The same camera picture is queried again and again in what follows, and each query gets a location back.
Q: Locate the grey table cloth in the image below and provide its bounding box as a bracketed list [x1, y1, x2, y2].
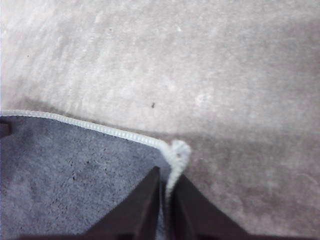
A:
[0, 0, 320, 240]

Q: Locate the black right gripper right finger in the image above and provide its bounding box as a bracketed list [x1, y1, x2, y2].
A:
[170, 173, 252, 240]

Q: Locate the purple towel with grey hem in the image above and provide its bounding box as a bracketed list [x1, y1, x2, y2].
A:
[0, 109, 192, 240]

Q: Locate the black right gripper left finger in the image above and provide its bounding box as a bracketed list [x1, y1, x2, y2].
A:
[82, 166, 161, 240]

